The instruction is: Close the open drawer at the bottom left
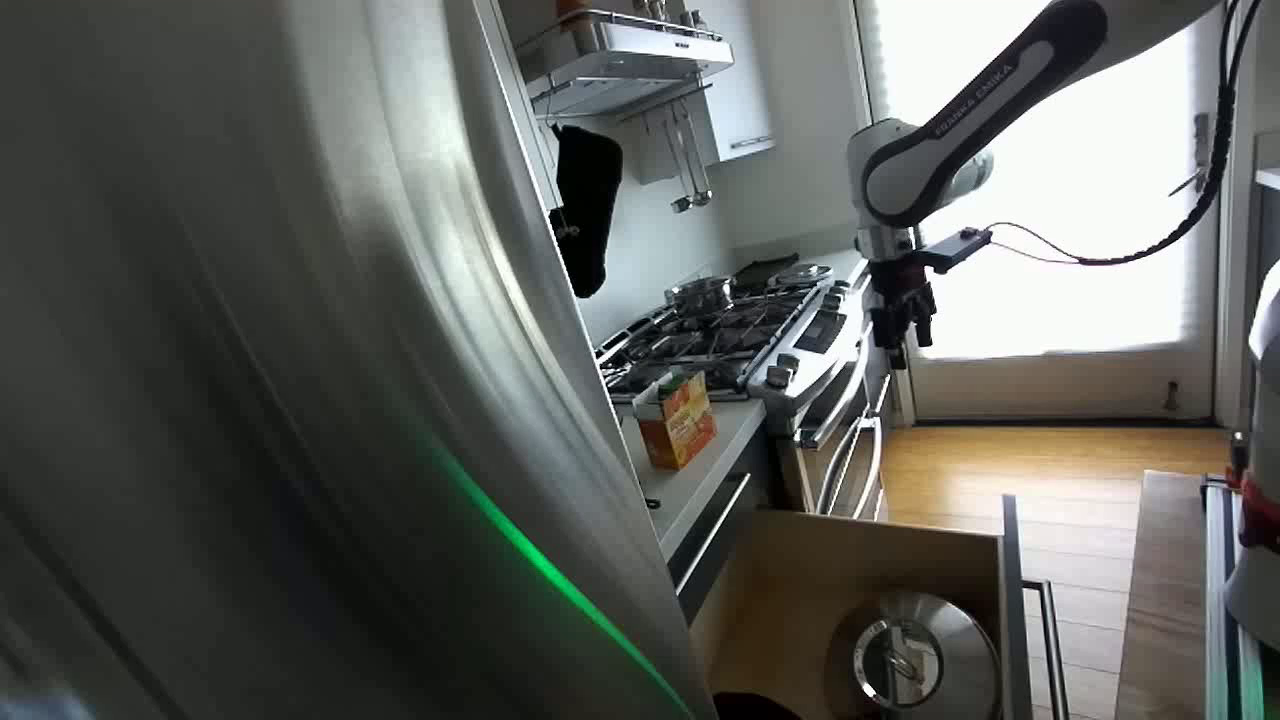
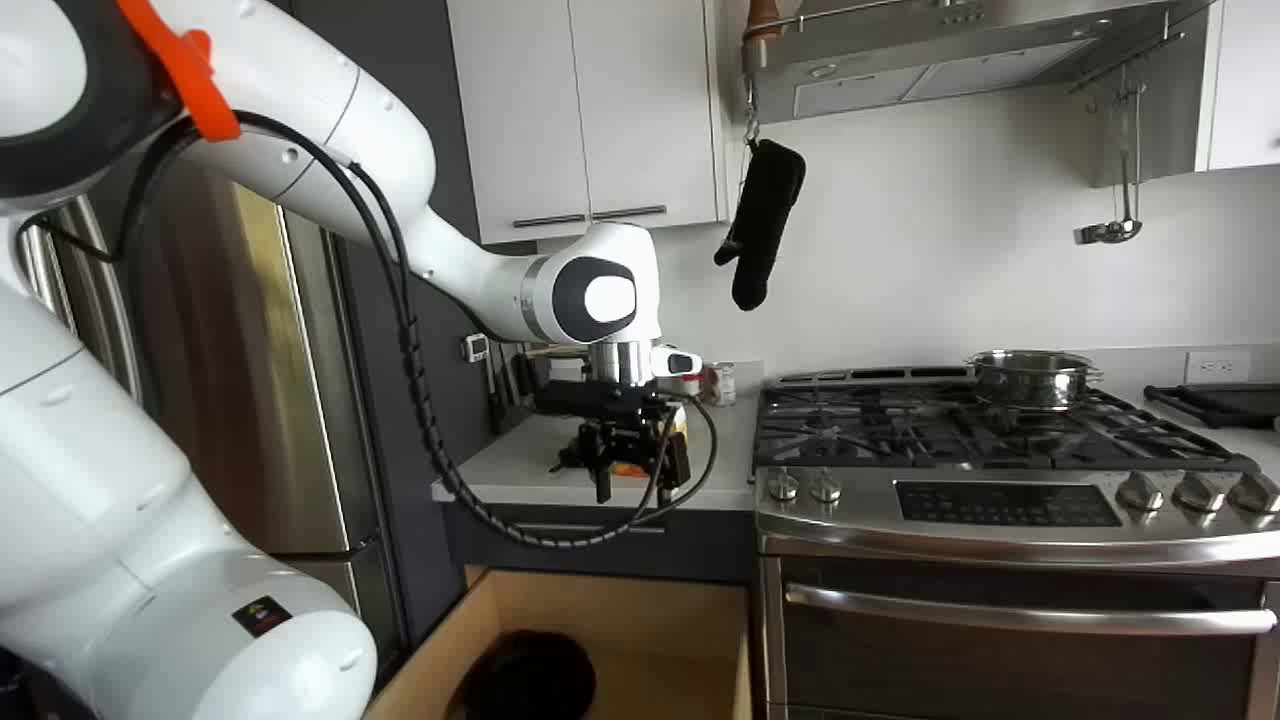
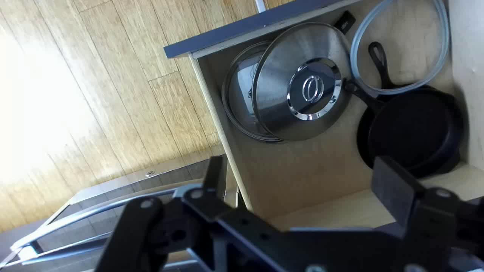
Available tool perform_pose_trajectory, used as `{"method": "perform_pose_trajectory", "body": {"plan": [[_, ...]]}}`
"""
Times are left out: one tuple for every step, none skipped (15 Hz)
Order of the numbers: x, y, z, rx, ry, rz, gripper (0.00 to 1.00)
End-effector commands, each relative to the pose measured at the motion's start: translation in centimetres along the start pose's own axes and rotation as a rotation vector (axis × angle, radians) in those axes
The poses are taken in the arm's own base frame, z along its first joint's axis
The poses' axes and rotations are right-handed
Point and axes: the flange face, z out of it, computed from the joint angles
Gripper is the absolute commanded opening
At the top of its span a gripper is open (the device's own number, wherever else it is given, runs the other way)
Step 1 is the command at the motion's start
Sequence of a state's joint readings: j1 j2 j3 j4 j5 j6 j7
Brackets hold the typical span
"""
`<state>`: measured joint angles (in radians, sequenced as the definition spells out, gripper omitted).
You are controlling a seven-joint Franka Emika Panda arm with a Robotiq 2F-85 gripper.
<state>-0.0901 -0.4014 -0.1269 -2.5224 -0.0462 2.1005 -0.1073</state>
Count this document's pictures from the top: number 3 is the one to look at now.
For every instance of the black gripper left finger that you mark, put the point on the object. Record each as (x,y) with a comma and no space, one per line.
(215,174)

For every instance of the small black skillet handle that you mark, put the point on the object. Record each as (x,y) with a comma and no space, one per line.
(380,61)

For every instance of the stainless steel pot lid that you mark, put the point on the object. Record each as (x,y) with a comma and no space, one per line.
(300,85)

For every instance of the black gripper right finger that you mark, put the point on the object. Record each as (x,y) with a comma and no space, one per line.
(398,191)

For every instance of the black cast iron skillet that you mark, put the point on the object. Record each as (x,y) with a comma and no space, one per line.
(421,130)

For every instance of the light wooden kitchen drawer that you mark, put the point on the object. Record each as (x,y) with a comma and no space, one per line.
(322,182)

